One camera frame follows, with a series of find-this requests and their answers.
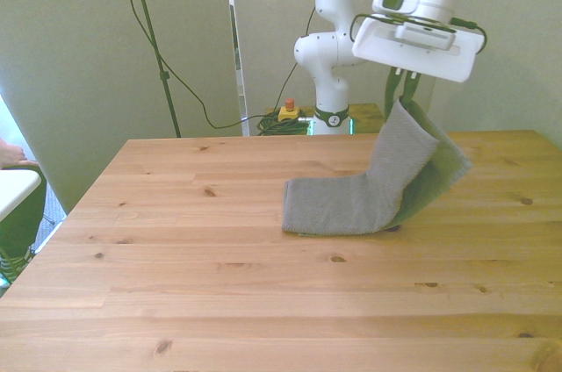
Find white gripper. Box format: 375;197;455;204
350;16;485;124

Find grey towel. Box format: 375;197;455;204
280;98;475;240

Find yellow emergency stop box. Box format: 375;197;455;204
277;97;305;125

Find white partition edge strip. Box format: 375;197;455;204
223;0;252;138

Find white side table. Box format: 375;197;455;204
0;168;43;225

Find bystander leg dark trousers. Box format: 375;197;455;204
0;175;48;261

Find striped shoe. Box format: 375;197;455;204
0;247;35;283

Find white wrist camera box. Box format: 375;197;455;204
393;22;457;54

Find coiled dark cable bundle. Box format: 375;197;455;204
256;112;315;138

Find black stand camera cable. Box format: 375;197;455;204
109;0;282;132

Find dark straight camera stand pole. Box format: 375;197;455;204
124;0;184;139

